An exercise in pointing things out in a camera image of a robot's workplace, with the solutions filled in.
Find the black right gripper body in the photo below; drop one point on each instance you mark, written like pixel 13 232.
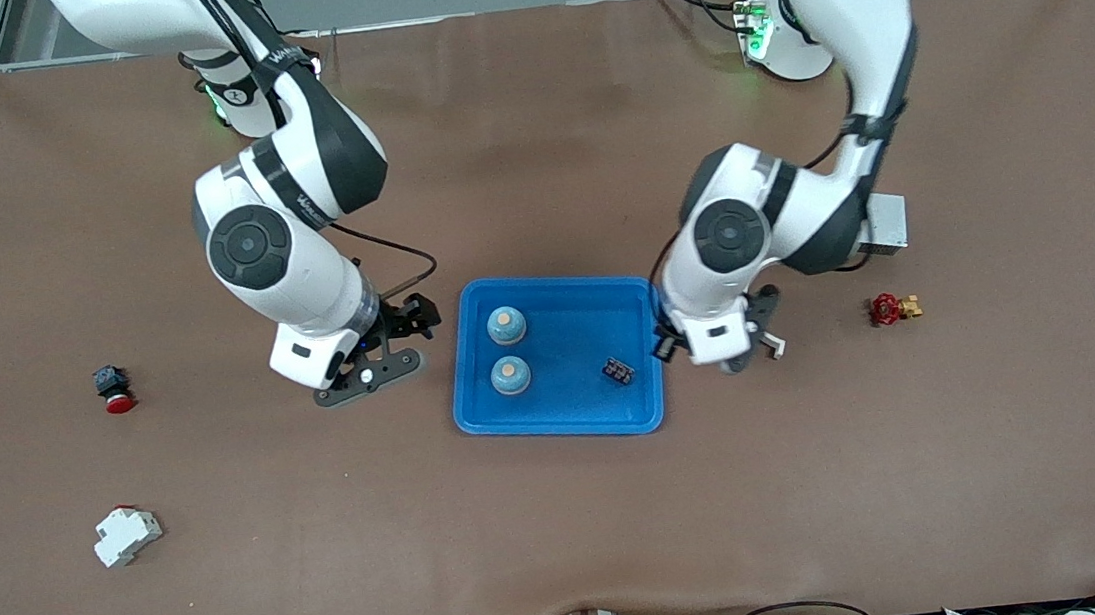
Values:
pixel 403 316

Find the small black connector block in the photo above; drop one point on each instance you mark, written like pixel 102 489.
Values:
pixel 618 371

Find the blue round bell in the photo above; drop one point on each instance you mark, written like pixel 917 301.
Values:
pixel 511 375
pixel 506 325

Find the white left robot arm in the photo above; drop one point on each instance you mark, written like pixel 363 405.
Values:
pixel 871 15

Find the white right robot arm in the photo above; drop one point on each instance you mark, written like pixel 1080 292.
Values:
pixel 294 282

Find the blue plastic tray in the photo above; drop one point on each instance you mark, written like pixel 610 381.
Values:
pixel 571 345

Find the silver metal box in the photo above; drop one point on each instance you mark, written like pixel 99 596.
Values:
pixel 886 225

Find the black red emergency button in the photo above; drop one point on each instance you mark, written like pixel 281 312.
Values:
pixel 113 389

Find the white circuit breaker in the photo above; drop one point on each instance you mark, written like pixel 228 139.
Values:
pixel 126 537

